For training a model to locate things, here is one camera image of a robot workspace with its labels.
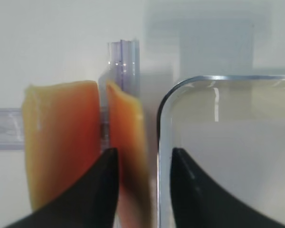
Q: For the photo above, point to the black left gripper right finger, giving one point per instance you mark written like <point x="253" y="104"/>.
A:
<point x="199" y="202"/>

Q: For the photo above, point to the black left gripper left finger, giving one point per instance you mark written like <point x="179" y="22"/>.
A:
<point x="90" y="202"/>

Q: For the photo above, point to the clear acrylic left rack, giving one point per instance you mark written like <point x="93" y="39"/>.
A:
<point x="123" y="68"/>

